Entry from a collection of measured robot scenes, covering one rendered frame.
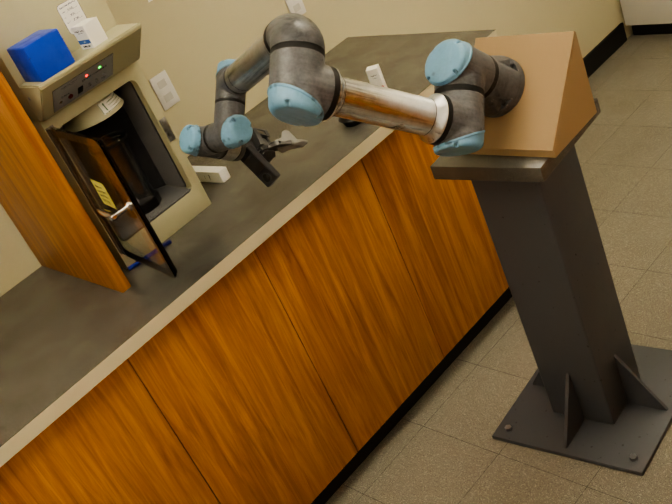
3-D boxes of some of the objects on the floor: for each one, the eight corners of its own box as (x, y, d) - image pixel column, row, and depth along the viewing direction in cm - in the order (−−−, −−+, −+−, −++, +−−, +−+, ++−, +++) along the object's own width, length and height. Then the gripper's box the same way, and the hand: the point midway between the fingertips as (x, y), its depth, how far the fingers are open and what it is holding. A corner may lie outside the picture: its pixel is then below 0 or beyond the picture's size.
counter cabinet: (41, 613, 295) (-131, 411, 252) (427, 237, 394) (351, 46, 350) (152, 719, 246) (-39, 491, 203) (560, 259, 345) (491, 41, 301)
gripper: (247, 106, 239) (303, 118, 253) (208, 157, 249) (264, 166, 263) (259, 131, 235) (315, 141, 249) (219, 181, 245) (275, 189, 259)
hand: (293, 162), depth 255 cm, fingers open, 14 cm apart
